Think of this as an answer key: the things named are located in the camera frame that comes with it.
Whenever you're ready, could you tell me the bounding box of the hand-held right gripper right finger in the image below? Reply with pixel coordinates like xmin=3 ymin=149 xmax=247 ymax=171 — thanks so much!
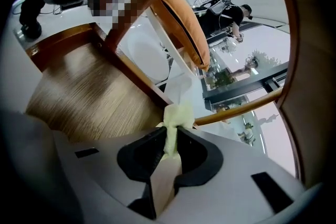
xmin=157 ymin=125 xmax=307 ymax=224

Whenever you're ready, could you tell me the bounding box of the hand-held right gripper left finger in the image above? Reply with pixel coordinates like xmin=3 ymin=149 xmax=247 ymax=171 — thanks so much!
xmin=70 ymin=126 xmax=167 ymax=220

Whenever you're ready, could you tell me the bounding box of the wooden three-tier shelf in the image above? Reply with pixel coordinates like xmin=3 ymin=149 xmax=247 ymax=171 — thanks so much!
xmin=25 ymin=0 xmax=336 ymax=220

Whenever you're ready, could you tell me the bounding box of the pale yellow cloth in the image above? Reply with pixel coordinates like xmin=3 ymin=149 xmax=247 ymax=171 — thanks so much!
xmin=156 ymin=102 xmax=196 ymax=161

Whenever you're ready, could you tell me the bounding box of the person's black clothing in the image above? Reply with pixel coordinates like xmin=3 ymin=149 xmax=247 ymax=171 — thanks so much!
xmin=18 ymin=0 xmax=48 ymax=24

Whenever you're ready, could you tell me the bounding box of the white round chair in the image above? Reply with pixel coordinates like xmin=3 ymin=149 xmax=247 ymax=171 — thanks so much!
xmin=117 ymin=12 xmax=200 ymax=87

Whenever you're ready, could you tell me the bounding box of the orange cushion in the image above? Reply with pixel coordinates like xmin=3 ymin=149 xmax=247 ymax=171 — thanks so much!
xmin=151 ymin=0 xmax=211 ymax=71

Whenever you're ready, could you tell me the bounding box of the black window frame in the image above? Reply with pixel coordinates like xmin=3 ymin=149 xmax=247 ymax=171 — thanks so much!
xmin=203 ymin=61 xmax=289 ymax=113

